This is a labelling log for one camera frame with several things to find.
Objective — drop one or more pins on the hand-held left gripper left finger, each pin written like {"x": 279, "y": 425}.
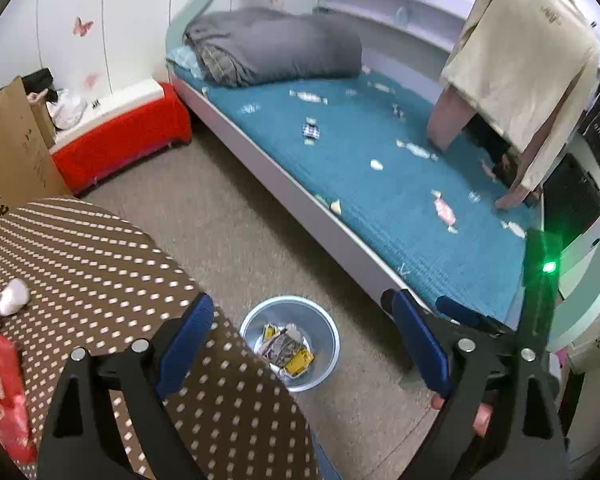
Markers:
{"x": 185, "y": 345}

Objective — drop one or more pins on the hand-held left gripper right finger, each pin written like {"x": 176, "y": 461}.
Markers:
{"x": 422, "y": 345}

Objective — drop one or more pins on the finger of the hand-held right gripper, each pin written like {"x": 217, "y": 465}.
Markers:
{"x": 457, "y": 311}

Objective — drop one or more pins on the grey printed wrapper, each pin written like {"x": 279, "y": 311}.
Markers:
{"x": 280, "y": 345}

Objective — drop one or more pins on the light blue plastic bin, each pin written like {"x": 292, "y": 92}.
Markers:
{"x": 325, "y": 330}

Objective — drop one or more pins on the yellow snack packet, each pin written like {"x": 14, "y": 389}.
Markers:
{"x": 300, "y": 361}

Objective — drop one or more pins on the white cabinet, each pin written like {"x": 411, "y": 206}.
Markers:
{"x": 595, "y": 340}

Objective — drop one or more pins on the pink object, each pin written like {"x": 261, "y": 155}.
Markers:
{"x": 482, "y": 417}

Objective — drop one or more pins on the brown polka-dot tablecloth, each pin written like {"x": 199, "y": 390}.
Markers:
{"x": 105, "y": 270}

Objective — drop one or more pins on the teal candy print bedsheet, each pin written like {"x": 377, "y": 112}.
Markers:
{"x": 380, "y": 210}

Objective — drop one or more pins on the red snack packet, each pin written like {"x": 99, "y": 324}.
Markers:
{"x": 0, "y": 390}

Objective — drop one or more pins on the red bench white top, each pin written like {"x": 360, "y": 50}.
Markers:
{"x": 125, "y": 135}

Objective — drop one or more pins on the cream sweater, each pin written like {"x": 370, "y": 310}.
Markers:
{"x": 520, "y": 60}

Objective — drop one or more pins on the large cardboard box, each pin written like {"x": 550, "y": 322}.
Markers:
{"x": 15, "y": 160}

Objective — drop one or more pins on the white plastic bag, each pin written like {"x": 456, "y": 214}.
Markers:
{"x": 67, "y": 107}

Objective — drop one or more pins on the pale pink butterfly sticker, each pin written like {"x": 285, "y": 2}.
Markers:
{"x": 91, "y": 80}

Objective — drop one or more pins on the grey plaid blanket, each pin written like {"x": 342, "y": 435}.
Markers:
{"x": 220, "y": 63}

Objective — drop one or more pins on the light blue pillow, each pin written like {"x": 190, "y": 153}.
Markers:
{"x": 185, "y": 57}

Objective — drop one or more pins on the grey duvet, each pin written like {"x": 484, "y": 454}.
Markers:
{"x": 280, "y": 45}

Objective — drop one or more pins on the white wardrobe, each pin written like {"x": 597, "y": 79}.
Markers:
{"x": 130, "y": 20}

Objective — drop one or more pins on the teal bunk bed frame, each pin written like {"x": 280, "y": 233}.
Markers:
{"x": 290, "y": 175}

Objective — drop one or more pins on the lilac wall shelf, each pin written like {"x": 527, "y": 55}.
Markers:
{"x": 380, "y": 15}

